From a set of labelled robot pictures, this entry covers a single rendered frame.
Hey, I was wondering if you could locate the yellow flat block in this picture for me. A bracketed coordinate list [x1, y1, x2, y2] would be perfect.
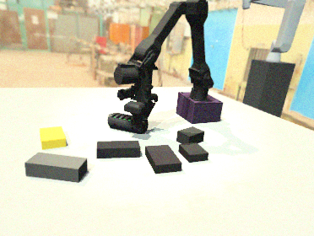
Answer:
[40, 126, 66, 150]

